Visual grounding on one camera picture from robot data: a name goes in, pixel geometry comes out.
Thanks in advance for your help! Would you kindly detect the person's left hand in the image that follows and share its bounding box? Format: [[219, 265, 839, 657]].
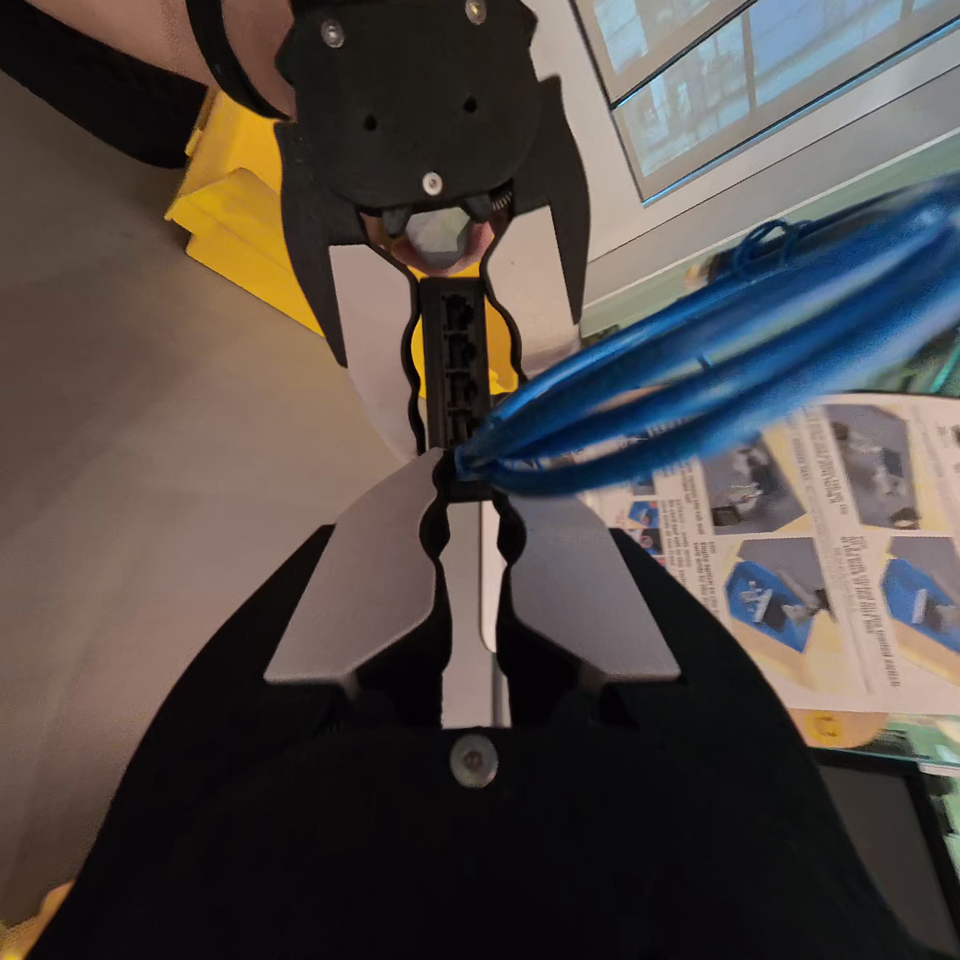
[[225, 0, 297, 114]]

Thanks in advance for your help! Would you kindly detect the black ethernet switch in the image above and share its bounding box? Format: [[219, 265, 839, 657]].
[[416, 276, 502, 502]]

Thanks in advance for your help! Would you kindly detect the black flat monitor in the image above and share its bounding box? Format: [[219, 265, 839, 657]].
[[813, 750, 954, 960]]

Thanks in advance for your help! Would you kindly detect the person's left forearm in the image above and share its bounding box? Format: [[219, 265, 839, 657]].
[[30, 0, 215, 87]]

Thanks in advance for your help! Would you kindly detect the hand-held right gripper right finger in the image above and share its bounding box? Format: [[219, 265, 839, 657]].
[[489, 491, 684, 729]]

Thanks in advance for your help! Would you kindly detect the large paned window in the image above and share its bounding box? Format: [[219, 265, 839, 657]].
[[570, 0, 960, 207]]

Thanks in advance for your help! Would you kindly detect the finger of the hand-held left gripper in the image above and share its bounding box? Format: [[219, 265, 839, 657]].
[[482, 210, 584, 378], [330, 243, 423, 459]]

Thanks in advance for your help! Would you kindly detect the yellow plastic bin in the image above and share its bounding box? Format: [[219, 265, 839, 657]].
[[163, 86, 519, 399], [0, 881, 76, 960]]

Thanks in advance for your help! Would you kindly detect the black wristband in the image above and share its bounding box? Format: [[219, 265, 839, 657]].
[[183, 0, 295, 123]]

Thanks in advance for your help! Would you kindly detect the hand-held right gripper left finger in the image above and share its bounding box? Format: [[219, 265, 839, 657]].
[[262, 448, 456, 729]]

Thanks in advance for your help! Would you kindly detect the instruction poster on wooden board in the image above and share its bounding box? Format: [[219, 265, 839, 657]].
[[577, 393, 960, 751]]

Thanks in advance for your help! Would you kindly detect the blue ethernet cable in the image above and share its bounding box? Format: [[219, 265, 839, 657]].
[[450, 171, 960, 502]]

